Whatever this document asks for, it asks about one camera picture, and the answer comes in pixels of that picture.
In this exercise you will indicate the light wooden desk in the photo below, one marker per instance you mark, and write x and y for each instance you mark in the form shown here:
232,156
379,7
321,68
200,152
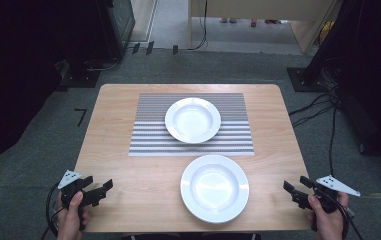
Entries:
261,8

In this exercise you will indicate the person's right hand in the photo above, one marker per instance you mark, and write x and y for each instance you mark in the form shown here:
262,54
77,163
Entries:
329,223

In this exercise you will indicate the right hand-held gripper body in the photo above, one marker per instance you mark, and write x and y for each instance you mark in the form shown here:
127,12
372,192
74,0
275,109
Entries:
329,196

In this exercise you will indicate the flat red shoe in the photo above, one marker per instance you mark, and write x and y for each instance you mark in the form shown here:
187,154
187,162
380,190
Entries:
273,21

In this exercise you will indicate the grey striped placemat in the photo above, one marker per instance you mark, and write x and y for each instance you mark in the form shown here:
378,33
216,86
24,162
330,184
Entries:
151,133

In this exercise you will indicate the small red shoe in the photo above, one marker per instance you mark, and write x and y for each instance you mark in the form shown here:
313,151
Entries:
253,22

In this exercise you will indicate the dark glass-front cabinet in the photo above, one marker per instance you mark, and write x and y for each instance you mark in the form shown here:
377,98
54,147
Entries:
121,23

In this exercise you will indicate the yellow object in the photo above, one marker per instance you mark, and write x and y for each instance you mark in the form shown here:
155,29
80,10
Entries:
326,30

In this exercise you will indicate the pair of pale shoes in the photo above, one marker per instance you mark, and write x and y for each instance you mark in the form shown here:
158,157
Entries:
228,20

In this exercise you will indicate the black floor tape strip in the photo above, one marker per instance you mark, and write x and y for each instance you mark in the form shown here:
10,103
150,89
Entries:
175,49
135,48
150,47

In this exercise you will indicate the black stand base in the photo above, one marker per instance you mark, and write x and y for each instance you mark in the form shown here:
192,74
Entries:
303,80
81,78

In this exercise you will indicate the white deep plate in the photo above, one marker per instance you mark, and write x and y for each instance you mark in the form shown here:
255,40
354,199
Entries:
214,188
193,120

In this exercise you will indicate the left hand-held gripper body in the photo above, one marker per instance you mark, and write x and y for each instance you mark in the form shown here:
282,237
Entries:
74,184

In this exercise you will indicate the person's left hand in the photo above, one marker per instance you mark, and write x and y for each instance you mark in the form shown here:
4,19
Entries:
71,220

